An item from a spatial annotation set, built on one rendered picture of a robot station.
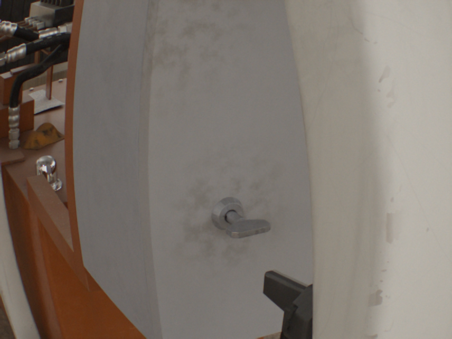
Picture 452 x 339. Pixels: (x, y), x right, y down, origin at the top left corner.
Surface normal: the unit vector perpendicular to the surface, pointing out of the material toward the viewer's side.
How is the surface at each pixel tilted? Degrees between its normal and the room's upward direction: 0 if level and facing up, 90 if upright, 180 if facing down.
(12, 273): 91
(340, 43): 93
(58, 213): 0
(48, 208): 0
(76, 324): 90
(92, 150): 90
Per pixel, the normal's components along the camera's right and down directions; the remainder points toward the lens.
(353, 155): -0.86, 0.21
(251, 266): 0.51, 0.32
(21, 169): 0.03, -0.93
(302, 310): -0.59, -0.55
